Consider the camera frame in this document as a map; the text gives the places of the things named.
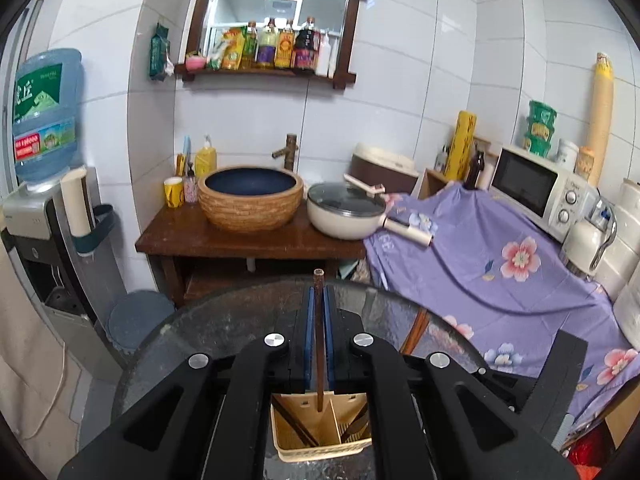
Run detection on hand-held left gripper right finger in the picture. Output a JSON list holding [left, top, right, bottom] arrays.
[[322, 285, 568, 480]]

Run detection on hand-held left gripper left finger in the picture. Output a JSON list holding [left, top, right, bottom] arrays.
[[57, 285, 321, 480]]

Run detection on dark wooden chopstick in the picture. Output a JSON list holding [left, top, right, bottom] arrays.
[[274, 399, 319, 447]]

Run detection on beige plastic utensil holder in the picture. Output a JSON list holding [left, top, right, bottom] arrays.
[[270, 391, 374, 463]]

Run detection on red bag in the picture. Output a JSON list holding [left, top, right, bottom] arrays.
[[567, 425, 616, 471]]

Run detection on purple floral cloth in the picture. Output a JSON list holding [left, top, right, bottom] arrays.
[[362, 182, 640, 426]]

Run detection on white pot with glass lid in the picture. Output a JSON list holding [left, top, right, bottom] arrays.
[[306, 181, 436, 251]]

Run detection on wooden vanity table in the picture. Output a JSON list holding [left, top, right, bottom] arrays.
[[135, 202, 368, 311]]

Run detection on woven wash basin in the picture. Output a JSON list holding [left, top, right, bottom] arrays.
[[197, 165, 305, 233]]

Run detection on white electric kettle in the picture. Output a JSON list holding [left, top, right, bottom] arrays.
[[559, 195, 618, 281]]

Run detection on white ladle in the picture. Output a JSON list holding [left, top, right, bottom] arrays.
[[343, 173, 387, 196]]

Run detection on brown white rice cooker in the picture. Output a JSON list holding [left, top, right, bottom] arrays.
[[348, 142, 420, 195]]

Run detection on wooden box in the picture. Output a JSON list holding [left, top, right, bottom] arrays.
[[416, 167, 455, 201]]

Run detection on brass faucet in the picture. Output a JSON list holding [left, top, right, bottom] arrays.
[[271, 133, 299, 172]]

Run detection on yellow cup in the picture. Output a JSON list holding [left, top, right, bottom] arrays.
[[164, 176, 185, 209]]

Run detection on white microwave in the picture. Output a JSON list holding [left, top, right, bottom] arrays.
[[488, 144, 598, 243]]

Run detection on yellow soap dispenser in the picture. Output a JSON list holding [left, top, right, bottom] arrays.
[[194, 134, 218, 178]]

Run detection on brown glass bottle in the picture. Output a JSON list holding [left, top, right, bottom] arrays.
[[465, 150, 487, 191]]

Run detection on white jar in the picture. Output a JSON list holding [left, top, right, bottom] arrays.
[[556, 139, 580, 171]]

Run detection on yellow roll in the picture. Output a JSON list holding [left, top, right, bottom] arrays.
[[444, 111, 477, 182]]

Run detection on teal cup holder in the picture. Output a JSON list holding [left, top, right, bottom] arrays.
[[75, 203, 117, 256]]

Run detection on tall paper cup stack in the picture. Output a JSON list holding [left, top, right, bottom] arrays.
[[585, 52, 615, 188]]

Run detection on white paper cup sleeve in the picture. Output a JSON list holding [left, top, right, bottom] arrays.
[[60, 167, 93, 238]]

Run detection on white squeeze bottle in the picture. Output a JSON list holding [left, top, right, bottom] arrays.
[[315, 30, 335, 78]]

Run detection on beige cloth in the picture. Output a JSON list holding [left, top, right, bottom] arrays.
[[0, 240, 121, 461]]

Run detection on dark sauce bottle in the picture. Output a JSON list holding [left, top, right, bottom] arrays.
[[292, 16, 321, 73]]

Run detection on yellow label bottle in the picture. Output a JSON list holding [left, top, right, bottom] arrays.
[[275, 19, 296, 70]]

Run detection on purple label bottle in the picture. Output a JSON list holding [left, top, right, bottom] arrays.
[[256, 16, 278, 70]]

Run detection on green bottle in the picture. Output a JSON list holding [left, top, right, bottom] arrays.
[[241, 21, 258, 70]]

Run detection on yellow green packet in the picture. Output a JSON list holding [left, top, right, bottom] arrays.
[[207, 27, 246, 72]]

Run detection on grey water dispenser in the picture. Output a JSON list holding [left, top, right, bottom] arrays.
[[0, 165, 128, 386]]

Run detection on green hanging packet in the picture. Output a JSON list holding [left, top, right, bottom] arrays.
[[149, 22, 173, 81]]

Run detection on wooden framed mirror shelf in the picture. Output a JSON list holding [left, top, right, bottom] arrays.
[[175, 0, 371, 92]]

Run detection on blue water jug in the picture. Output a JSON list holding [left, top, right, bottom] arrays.
[[11, 48, 83, 193]]

